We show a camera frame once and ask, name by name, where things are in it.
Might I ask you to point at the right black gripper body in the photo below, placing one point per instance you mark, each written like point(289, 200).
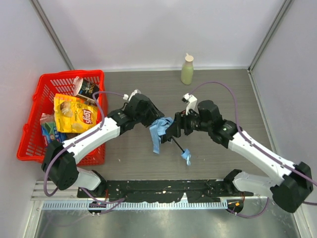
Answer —
point(177, 125)

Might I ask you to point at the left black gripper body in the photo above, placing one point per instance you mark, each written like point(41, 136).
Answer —
point(153, 114)

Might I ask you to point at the light blue folding umbrella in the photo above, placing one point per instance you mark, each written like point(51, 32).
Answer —
point(158, 130)

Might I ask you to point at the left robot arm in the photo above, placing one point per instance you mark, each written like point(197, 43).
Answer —
point(61, 158)

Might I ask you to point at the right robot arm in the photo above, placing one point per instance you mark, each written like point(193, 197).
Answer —
point(286, 183)

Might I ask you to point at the cream cap lotion bottle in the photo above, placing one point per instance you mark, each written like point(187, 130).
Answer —
point(187, 70)

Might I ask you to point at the dark coffee carton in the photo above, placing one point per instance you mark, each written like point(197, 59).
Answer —
point(84, 89)

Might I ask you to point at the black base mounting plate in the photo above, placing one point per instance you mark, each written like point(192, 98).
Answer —
point(168, 191)

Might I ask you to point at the yellow Lays chip bag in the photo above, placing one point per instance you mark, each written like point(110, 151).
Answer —
point(73, 115)

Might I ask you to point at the blue green snack box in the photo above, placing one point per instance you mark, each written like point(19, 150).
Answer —
point(49, 130)

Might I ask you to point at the red plastic basket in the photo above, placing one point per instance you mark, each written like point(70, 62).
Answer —
point(32, 144)

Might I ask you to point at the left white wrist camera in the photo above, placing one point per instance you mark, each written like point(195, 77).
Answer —
point(128, 97)

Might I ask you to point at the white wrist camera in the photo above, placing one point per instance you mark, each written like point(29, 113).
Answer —
point(128, 97)
point(190, 101)

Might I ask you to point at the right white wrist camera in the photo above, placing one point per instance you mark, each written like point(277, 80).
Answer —
point(190, 101)

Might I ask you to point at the white slotted cable duct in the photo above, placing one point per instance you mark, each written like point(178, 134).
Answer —
point(91, 205)

